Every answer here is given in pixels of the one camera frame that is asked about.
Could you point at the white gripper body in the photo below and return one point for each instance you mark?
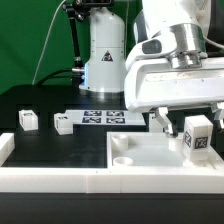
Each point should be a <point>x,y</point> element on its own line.
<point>152,83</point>

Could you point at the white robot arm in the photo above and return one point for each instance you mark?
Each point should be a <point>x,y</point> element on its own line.
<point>187,20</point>

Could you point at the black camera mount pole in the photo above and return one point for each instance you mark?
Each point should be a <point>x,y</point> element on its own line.
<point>78,62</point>

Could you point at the white plate with AprilTags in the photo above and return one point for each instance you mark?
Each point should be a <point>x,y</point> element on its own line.
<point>105,117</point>

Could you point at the white square tabletop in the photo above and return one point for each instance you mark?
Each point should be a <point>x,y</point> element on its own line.
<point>141,149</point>

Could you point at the white U-shaped obstacle fence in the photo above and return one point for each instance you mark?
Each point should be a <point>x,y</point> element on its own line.
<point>108,180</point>

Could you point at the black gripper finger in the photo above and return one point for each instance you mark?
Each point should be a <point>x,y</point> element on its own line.
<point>168,127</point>
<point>218,111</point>

